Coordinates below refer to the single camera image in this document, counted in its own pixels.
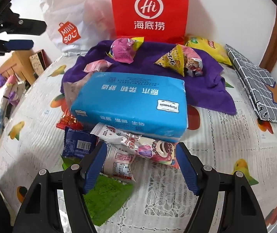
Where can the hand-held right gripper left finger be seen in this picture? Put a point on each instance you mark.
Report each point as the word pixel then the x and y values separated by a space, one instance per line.
pixel 94 170

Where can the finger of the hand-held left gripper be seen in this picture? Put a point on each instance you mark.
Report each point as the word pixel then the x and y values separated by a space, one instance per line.
pixel 17 45
pixel 29 26

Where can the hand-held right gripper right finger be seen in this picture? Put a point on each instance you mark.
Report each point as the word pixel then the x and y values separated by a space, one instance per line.
pixel 188 172

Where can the white red label snack packet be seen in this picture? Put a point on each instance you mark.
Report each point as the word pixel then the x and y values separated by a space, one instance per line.
pixel 119 165

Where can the green snack packet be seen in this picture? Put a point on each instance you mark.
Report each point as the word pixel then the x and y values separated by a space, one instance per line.
pixel 104 199

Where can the blue snack packet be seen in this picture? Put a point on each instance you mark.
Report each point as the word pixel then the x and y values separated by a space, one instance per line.
pixel 77 143

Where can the white pink cartoon snack packet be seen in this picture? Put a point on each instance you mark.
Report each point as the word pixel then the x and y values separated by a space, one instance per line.
pixel 153 150

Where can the light pink small packet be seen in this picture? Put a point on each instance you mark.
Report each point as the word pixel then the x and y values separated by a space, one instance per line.
pixel 97 65

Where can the pink chocolate snack packet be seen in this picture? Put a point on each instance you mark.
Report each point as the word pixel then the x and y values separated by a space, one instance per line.
pixel 194 60

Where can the yellow triangular snack packet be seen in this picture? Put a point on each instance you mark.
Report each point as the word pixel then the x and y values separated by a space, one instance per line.
pixel 170 60

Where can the wooden headboard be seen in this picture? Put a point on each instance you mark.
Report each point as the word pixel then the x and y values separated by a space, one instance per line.
pixel 19 63

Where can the patterned book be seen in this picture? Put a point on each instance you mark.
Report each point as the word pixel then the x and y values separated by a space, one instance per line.
pixel 38 62

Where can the white plastic bag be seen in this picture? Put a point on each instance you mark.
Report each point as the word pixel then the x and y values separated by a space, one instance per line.
pixel 63 12

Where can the fruit print lace cover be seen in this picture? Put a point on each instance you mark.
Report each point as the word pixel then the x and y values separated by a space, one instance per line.
pixel 225 150

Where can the striped cartoon pillow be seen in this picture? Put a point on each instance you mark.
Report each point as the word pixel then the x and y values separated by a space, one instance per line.
pixel 0 109

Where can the blue tissue pack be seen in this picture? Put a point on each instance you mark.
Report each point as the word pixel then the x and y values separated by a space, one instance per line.
pixel 128 102

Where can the purple towel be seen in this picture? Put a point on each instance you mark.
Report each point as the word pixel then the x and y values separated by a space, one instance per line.
pixel 208 87

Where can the red paper bag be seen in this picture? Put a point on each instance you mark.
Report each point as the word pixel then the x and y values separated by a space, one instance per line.
pixel 124 17

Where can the folded grey checked cloth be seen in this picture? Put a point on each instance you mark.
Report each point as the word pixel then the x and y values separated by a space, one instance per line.
pixel 255 85

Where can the yellow chips bag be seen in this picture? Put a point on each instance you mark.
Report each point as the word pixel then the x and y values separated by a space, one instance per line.
pixel 211 49

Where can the brown wooden door frame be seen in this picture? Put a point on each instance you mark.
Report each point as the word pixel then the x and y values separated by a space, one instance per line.
pixel 274 38

